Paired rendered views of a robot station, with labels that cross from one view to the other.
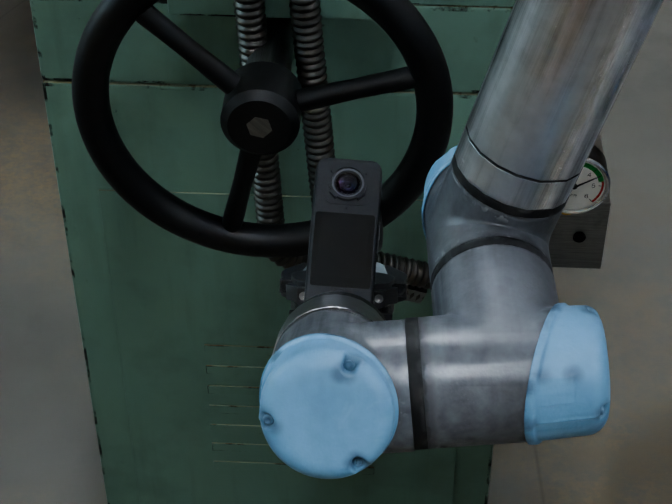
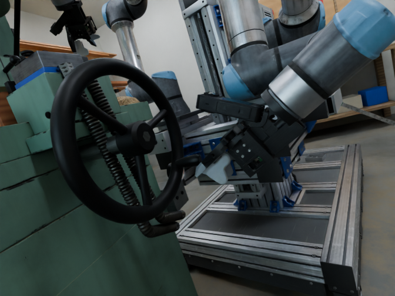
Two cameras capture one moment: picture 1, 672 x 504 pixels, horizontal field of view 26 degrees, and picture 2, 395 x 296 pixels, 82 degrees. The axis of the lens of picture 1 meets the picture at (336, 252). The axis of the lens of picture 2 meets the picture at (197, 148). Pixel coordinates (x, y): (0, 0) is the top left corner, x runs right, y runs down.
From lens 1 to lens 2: 97 cm
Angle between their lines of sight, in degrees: 64
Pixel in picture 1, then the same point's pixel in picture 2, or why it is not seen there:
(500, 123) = (253, 16)
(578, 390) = not seen: hidden behind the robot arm
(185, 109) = (60, 232)
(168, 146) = (60, 258)
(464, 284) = (295, 42)
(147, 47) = (30, 209)
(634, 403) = not seen: hidden behind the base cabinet
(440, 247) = (269, 58)
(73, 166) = not seen: outside the picture
